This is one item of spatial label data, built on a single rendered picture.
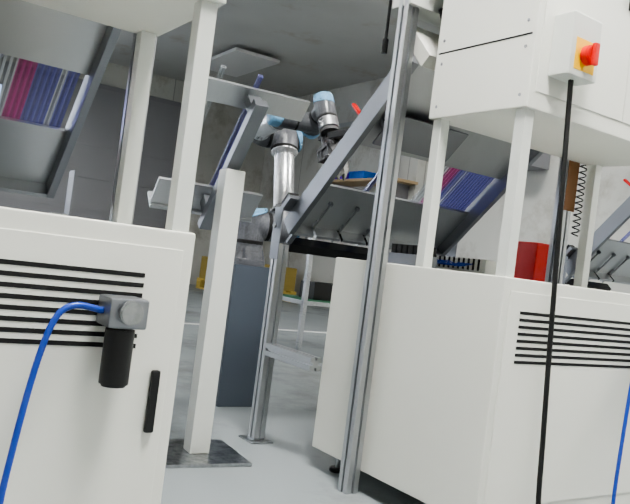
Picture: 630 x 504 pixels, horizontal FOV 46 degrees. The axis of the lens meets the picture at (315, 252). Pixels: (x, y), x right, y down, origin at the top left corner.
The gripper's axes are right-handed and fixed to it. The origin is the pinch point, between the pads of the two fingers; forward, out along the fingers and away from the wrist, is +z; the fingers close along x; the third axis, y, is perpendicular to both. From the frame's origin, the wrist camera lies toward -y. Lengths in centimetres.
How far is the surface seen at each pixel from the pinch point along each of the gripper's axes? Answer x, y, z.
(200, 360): 53, 15, 64
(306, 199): 21.0, -5.1, 15.8
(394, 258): 6.0, -23.0, 42.7
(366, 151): -423, 428, -363
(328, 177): 21.0, -17.7, 14.9
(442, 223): -39.6, -4.4, 14.9
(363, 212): -3.9, -2.8, 15.3
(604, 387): -20, -60, 92
